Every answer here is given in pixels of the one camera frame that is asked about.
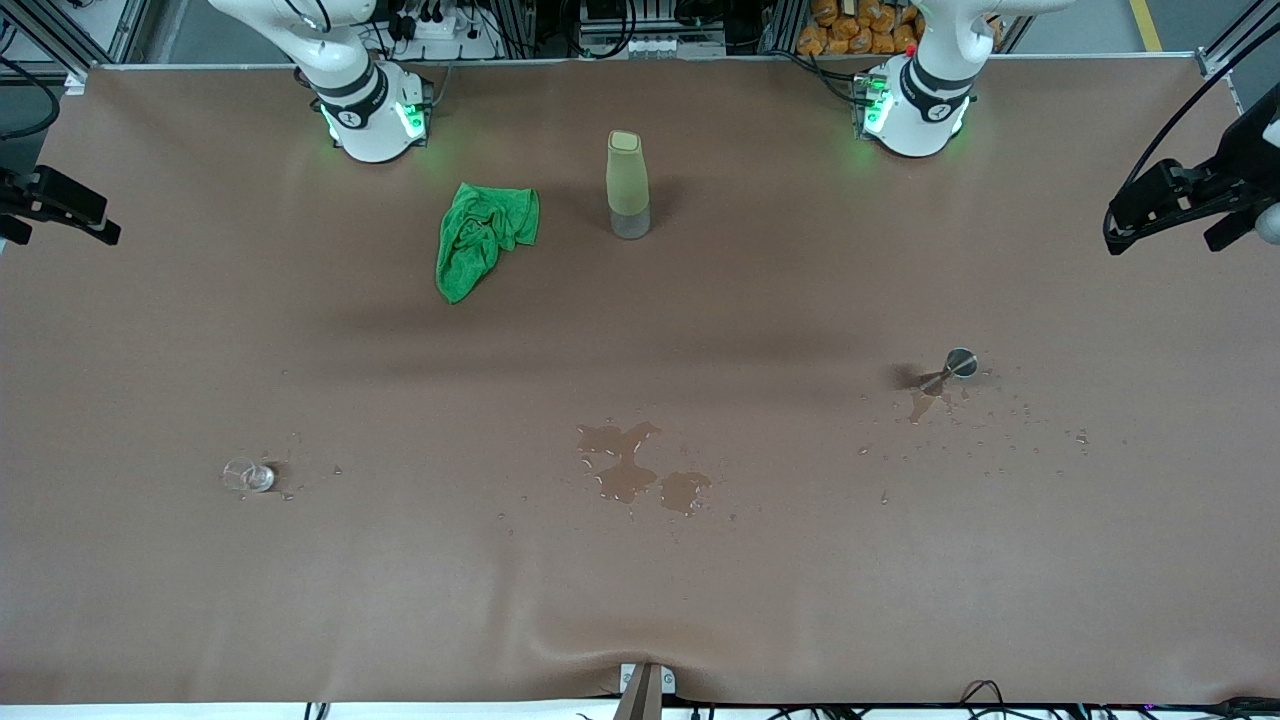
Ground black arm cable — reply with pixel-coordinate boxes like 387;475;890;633
0;55;63;141
1102;40;1280;256

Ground small metal shaker cup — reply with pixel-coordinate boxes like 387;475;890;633
918;347;980;397

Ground brown table mat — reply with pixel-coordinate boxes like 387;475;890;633
0;55;1280;706

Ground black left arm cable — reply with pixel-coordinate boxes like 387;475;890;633
1102;40;1280;256

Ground green cloth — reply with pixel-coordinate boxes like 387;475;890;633
435;182;541;305

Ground clear glass measuring cup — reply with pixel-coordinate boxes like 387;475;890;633
222;456;278;495

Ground small brown liquid puddle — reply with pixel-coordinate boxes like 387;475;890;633
907;388;969;424

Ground black cable bundle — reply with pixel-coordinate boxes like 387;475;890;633
690;680;1280;720

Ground olive green bottle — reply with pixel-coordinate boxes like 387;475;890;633
606;130;652;241

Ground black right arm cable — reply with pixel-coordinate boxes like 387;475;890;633
0;55;63;141

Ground orange snack bags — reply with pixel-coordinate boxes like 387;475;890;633
797;0;926;56

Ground white power strip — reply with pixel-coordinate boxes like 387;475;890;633
385;0;501;61

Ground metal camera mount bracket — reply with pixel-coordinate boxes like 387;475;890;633
618;662;678;720

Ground large brown liquid puddle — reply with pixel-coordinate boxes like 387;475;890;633
577;420;713;518

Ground aluminium frame post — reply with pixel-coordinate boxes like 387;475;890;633
1195;0;1280;111
0;0;151;76

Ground grey electronics rack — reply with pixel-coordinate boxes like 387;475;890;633
578;0;728;59

